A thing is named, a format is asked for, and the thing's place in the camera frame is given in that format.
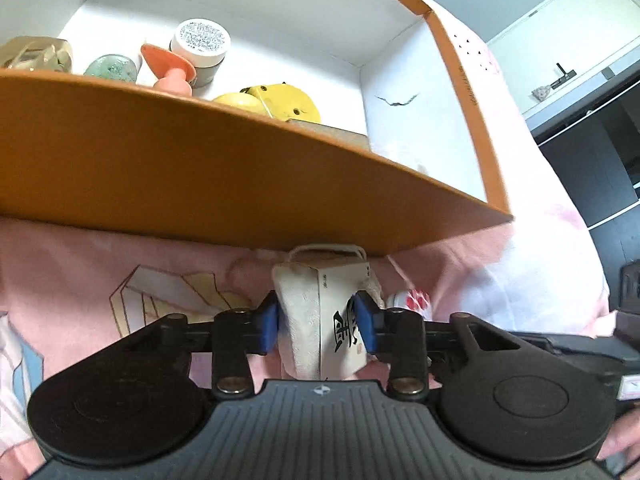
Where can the small grey ornament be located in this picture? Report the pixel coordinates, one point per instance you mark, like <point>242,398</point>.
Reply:
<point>542,94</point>

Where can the white cabinet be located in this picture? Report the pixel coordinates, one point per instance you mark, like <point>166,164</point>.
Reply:
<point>575,20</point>

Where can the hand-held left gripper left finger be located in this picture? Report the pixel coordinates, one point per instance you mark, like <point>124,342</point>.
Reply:
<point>267,327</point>

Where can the person's right hand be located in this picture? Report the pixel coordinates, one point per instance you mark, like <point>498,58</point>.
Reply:
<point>622,440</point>

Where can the pink printed blanket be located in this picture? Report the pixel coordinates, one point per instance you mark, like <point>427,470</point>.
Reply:
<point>75,265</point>

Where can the white lidded jar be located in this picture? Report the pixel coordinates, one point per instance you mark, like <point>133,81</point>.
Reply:
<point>200,42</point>

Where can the yellow duck face toy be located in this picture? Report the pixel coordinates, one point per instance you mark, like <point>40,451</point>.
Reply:
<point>290,102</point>

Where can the small white gift box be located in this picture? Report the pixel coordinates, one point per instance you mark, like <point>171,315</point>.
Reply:
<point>305,320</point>

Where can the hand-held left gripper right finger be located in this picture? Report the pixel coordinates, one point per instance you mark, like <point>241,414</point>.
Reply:
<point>365,327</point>

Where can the orange cardboard box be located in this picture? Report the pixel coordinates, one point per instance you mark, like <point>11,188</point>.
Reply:
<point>200,175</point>

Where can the green glitter ball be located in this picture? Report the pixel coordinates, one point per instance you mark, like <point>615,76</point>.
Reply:
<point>111,69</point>

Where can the black shelf unit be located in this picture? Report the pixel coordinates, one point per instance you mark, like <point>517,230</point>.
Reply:
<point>590,170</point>

